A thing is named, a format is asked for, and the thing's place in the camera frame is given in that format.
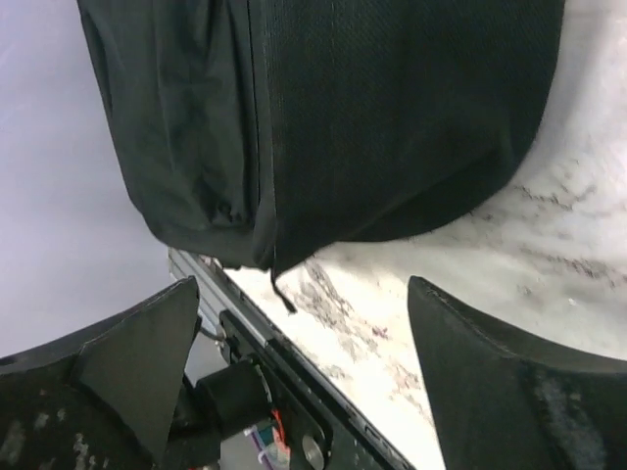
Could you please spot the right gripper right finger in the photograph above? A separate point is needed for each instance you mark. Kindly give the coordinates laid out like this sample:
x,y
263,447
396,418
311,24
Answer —
x,y
505,399

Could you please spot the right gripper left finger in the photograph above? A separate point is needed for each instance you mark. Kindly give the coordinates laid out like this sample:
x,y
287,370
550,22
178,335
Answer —
x,y
102,397

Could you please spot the black student backpack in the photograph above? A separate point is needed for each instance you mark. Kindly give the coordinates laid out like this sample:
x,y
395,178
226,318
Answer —
x,y
259,132

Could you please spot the aluminium table edge rail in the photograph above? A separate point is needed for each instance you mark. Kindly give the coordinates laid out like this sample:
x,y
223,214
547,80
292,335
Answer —
x,y
219,292

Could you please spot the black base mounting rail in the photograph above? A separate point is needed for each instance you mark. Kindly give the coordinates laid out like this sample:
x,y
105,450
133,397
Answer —
x,y
265,383

